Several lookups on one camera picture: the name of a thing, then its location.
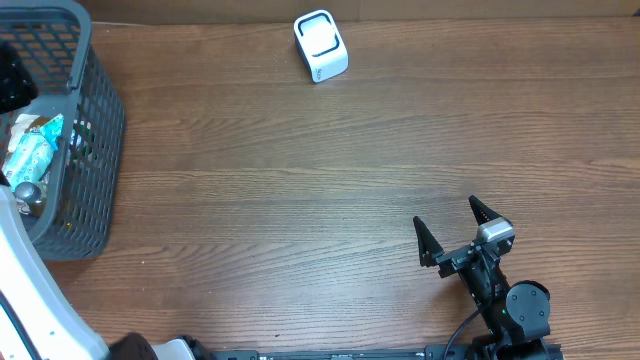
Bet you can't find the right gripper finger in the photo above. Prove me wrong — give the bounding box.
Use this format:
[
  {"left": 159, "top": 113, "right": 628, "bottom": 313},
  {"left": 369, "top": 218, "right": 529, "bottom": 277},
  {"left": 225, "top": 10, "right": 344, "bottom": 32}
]
[
  {"left": 468, "top": 195, "right": 501, "bottom": 225},
  {"left": 413, "top": 216, "right": 444, "bottom": 267}
]

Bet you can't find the mint green snack packet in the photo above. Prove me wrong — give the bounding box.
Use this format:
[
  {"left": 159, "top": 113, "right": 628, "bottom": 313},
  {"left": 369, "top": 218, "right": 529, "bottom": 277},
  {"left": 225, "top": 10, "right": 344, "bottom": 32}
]
[{"left": 2, "top": 114, "right": 65, "bottom": 192}]

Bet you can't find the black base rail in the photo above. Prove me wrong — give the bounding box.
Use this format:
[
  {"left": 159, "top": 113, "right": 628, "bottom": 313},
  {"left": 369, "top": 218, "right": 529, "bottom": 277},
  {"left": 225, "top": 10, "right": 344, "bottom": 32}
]
[{"left": 210, "top": 345, "right": 468, "bottom": 360}]

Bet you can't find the brown nut pouch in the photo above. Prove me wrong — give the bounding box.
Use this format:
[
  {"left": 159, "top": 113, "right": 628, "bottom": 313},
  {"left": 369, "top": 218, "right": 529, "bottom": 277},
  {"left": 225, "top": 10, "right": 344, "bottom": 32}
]
[{"left": 2, "top": 114, "right": 54, "bottom": 217}]

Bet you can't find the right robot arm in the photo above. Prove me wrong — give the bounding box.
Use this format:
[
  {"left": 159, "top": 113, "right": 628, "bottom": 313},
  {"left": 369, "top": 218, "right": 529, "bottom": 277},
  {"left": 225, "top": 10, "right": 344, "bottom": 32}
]
[{"left": 413, "top": 195, "right": 562, "bottom": 359}]

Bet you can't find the yellow drink bottle silver cap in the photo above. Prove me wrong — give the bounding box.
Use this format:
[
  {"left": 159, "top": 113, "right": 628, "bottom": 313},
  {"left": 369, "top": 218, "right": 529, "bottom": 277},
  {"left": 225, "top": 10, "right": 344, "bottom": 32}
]
[{"left": 14, "top": 182, "right": 44, "bottom": 204}]

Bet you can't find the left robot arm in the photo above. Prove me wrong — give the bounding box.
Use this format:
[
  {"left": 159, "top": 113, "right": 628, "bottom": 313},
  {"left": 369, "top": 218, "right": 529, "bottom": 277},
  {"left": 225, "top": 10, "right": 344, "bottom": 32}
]
[{"left": 1, "top": 176, "right": 212, "bottom": 359}]

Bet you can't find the white barcode scanner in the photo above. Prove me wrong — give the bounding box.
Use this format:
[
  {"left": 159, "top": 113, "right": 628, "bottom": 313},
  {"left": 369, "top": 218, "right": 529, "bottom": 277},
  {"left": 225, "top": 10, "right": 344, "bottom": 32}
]
[{"left": 293, "top": 9, "right": 349, "bottom": 83}]

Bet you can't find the grey plastic shopping basket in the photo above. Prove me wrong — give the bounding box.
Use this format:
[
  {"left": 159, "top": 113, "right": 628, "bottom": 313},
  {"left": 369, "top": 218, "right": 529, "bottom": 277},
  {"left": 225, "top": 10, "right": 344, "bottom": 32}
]
[{"left": 1, "top": 1, "right": 126, "bottom": 261}]

